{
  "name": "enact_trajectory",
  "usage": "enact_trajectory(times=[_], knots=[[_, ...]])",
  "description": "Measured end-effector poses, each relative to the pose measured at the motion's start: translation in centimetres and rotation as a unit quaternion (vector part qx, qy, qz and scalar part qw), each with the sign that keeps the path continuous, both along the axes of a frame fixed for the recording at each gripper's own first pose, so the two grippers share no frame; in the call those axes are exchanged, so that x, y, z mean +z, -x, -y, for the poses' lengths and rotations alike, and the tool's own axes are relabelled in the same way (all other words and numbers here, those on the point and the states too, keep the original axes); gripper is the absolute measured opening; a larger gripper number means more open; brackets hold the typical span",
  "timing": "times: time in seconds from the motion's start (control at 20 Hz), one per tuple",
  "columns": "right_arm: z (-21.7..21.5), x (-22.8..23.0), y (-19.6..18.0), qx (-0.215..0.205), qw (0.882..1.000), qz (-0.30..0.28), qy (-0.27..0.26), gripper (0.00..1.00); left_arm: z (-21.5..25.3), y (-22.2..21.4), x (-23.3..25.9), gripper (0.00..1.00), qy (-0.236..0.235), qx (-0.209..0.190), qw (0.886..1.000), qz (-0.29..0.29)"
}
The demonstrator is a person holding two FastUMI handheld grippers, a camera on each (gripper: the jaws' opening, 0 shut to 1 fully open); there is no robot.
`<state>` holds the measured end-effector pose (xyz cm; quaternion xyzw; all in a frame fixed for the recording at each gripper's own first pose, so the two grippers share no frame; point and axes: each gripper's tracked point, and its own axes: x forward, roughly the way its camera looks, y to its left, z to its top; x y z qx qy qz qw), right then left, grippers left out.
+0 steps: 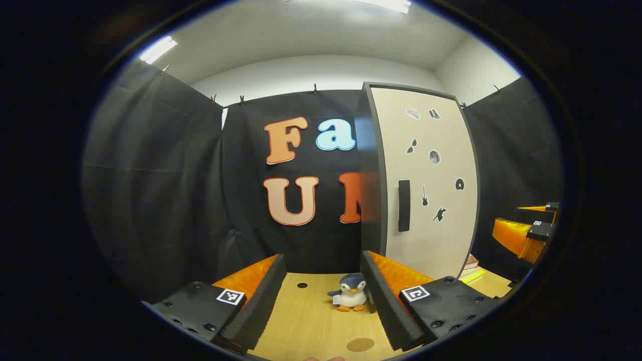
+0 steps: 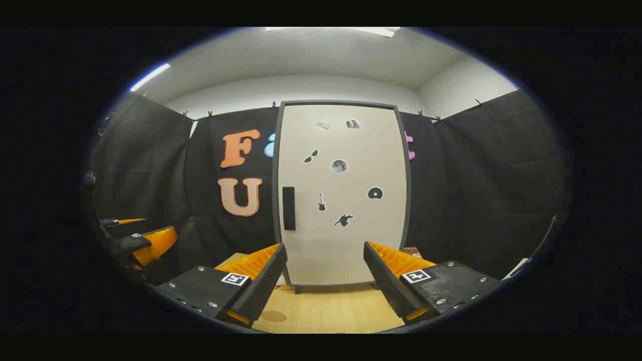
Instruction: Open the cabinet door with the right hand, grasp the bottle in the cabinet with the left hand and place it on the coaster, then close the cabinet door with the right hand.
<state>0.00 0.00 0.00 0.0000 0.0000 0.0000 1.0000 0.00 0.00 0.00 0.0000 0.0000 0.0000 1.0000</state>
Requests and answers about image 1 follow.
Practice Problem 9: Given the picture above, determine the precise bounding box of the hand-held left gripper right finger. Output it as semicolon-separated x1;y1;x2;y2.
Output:
360;250;502;351

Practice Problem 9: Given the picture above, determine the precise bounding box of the black door handle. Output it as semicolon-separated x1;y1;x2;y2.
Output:
398;179;411;233

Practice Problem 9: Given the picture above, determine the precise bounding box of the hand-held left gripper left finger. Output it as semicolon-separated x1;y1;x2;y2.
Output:
142;253;287;354

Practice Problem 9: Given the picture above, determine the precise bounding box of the black backdrop cloth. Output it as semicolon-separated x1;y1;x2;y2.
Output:
83;60;562;304

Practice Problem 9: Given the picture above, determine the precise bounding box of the ceiling light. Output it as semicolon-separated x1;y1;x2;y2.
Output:
286;0;412;15
139;36;178;65

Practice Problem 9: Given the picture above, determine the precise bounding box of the beige cabinet door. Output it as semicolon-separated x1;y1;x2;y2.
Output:
370;86;479;280

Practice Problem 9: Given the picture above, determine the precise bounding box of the grey cabinet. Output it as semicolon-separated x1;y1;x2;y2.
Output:
355;82;481;281

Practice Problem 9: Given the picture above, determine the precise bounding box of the penguin plush toy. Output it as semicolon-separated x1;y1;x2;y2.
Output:
327;273;371;312

